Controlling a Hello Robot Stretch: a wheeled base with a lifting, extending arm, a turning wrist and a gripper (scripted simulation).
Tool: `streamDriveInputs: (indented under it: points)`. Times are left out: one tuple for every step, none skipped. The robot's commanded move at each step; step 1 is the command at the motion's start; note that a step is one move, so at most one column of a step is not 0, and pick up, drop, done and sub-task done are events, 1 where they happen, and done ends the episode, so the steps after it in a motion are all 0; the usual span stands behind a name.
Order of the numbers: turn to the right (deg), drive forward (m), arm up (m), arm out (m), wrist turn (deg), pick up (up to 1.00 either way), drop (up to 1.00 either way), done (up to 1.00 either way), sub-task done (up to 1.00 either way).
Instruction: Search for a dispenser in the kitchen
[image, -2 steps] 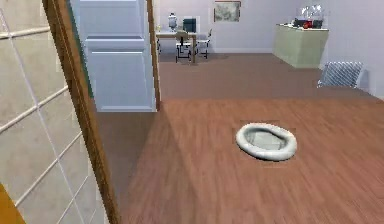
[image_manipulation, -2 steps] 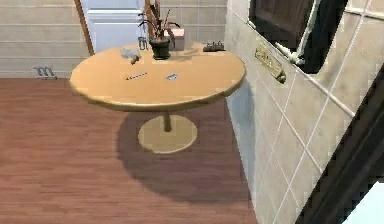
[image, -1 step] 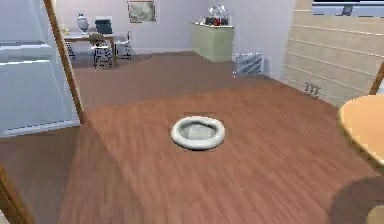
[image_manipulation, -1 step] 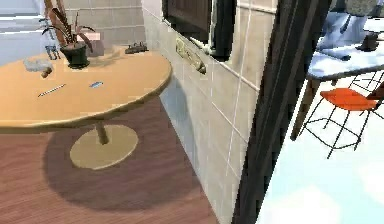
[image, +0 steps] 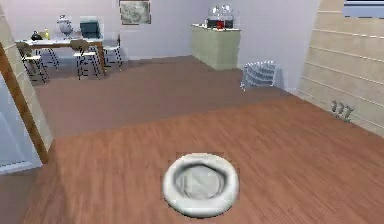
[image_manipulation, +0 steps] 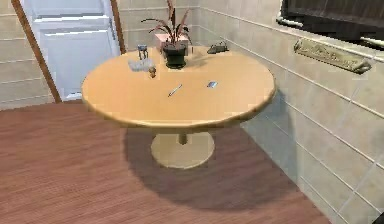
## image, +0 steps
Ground glass double drink dispenser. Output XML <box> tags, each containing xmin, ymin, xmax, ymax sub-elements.
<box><xmin>205</xmin><ymin>4</ymin><xmax>235</xmax><ymax>30</ymax></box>

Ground pale green cabinet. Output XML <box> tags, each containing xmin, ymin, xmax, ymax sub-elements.
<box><xmin>190</xmin><ymin>23</ymin><xmax>242</xmax><ymax>71</ymax></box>

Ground white round pet bed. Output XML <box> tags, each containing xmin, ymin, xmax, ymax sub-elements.
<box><xmin>162</xmin><ymin>152</ymin><xmax>240</xmax><ymax>219</ymax></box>

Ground wooden chair with black legs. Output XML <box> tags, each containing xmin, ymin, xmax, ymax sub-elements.
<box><xmin>69</xmin><ymin>38</ymin><xmax>101</xmax><ymax>80</ymax></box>
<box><xmin>101</xmin><ymin>33</ymin><xmax>124</xmax><ymax>70</ymax></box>
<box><xmin>15</xmin><ymin>41</ymin><xmax>50</xmax><ymax>85</ymax></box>

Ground dark teal box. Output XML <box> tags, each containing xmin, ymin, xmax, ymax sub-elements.
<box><xmin>79</xmin><ymin>19</ymin><xmax>102</xmax><ymax>40</ymax></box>

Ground wooden dining table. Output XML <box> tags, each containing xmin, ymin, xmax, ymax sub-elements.
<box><xmin>15</xmin><ymin>35</ymin><xmax>107</xmax><ymax>77</ymax></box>

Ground silver urn vase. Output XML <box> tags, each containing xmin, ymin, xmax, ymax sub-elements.
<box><xmin>56</xmin><ymin>14</ymin><xmax>74</xmax><ymax>38</ymax></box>

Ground window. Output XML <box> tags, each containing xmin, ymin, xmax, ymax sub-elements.
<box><xmin>342</xmin><ymin>0</ymin><xmax>384</xmax><ymax>19</ymax></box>

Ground white wire rack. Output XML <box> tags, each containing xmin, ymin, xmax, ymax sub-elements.
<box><xmin>239</xmin><ymin>60</ymin><xmax>278</xmax><ymax>92</ymax></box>

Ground framed wall picture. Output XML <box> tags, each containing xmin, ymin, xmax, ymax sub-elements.
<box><xmin>119</xmin><ymin>0</ymin><xmax>152</xmax><ymax>26</ymax></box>

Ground grey wall hooks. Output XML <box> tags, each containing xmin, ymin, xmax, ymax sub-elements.
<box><xmin>329</xmin><ymin>100</ymin><xmax>354</xmax><ymax>123</ymax></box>

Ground white door with wooden frame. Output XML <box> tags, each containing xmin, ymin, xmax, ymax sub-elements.
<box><xmin>0</xmin><ymin>43</ymin><xmax>50</xmax><ymax>176</ymax></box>

